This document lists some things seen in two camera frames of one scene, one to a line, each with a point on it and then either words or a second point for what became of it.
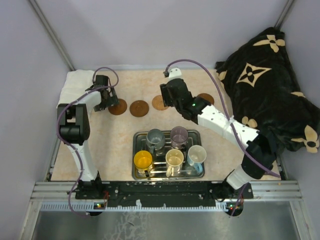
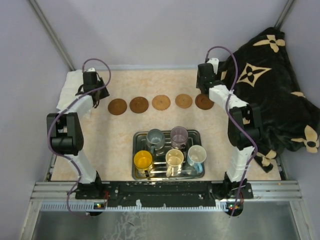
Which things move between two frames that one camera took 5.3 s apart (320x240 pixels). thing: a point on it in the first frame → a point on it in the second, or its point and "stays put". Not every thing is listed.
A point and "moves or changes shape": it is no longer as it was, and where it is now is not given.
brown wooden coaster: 118,109 stays put
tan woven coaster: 157,102 stays put
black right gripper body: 167,101 → 198,83
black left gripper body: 109,102 → 102,88
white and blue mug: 196,154 stays put
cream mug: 174,159 stays put
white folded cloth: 76,82 stays put
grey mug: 155,139 stays put
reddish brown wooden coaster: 139,108 moves or changes shape
